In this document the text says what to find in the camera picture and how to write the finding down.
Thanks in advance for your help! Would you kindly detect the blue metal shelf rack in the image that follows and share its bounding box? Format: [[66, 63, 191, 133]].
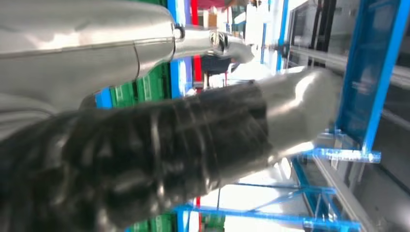
[[173, 0, 410, 232], [95, 0, 194, 110]]

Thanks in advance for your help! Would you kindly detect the grey aluminium frame enclosure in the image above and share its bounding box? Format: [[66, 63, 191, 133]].
[[286, 0, 410, 232]]

